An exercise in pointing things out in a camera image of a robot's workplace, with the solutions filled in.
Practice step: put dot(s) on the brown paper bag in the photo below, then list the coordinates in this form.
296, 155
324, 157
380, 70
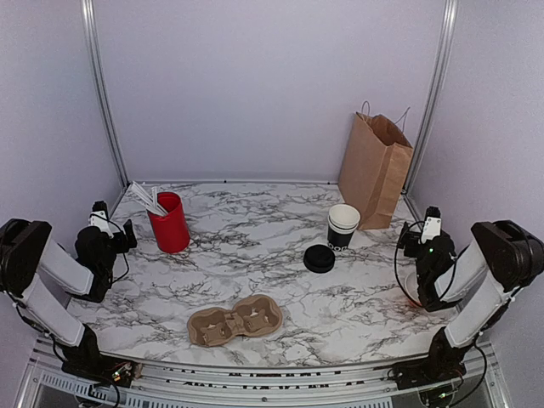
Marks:
374, 169

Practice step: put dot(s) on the black paper coffee cup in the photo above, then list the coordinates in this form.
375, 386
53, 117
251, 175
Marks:
343, 218

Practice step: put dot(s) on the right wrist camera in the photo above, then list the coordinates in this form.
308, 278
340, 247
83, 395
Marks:
432, 224

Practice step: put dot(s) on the black plastic cup lid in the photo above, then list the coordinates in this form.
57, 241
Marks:
319, 259

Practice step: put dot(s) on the cardboard cup carrier tray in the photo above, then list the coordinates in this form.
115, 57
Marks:
254, 316

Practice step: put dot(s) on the white wrapped straw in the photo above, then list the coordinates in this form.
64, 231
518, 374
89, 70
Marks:
144, 195
158, 208

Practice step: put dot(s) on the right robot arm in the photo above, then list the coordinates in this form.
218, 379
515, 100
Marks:
501, 260

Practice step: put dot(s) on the right aluminium frame post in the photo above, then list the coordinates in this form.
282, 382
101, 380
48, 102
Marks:
437, 82

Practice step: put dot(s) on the red cylindrical holder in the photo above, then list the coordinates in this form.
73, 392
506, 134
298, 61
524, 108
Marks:
171, 231

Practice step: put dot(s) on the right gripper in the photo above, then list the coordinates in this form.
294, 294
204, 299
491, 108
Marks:
411, 237

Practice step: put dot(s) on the left aluminium frame post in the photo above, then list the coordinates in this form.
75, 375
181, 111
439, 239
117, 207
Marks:
92, 38

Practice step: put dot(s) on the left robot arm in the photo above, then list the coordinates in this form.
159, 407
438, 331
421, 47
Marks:
28, 253

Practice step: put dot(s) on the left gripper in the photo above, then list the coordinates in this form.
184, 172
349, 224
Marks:
123, 246

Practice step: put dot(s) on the front aluminium rail base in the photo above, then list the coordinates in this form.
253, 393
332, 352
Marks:
164, 384

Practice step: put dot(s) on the orange white bowl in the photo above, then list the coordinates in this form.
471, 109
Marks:
411, 286

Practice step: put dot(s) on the aluminium frame post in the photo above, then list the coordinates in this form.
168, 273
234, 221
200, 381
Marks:
92, 38
437, 82

